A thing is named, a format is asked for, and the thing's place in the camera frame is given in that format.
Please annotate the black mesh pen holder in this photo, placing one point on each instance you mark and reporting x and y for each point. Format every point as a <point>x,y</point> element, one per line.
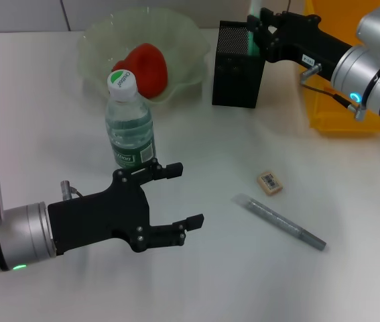
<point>233,84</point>

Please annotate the red fruit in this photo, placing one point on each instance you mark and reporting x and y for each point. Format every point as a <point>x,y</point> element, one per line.
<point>149,67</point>

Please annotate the clear water bottle green label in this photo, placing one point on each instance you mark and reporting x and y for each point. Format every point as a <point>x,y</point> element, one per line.
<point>129,134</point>

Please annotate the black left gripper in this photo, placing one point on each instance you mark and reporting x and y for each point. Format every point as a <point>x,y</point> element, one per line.
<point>102,218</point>

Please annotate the grey marker pen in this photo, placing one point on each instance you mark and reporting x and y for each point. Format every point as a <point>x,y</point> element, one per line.
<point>276,219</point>

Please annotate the pale green glass fruit bowl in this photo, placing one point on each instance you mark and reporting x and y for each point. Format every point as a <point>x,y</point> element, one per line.
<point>176,40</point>

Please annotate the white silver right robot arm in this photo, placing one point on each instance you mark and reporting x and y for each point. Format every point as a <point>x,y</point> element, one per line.
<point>350,73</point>

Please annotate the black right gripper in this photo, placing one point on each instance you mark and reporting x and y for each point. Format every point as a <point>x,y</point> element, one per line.
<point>303,40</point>

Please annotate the yellow plastic storage bin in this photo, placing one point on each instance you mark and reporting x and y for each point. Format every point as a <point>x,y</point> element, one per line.
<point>344,117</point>

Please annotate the beige eraser with barcode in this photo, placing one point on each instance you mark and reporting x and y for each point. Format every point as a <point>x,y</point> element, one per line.
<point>270,182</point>

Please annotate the green pen white cap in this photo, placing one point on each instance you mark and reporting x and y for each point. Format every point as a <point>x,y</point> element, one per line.
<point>252,47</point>

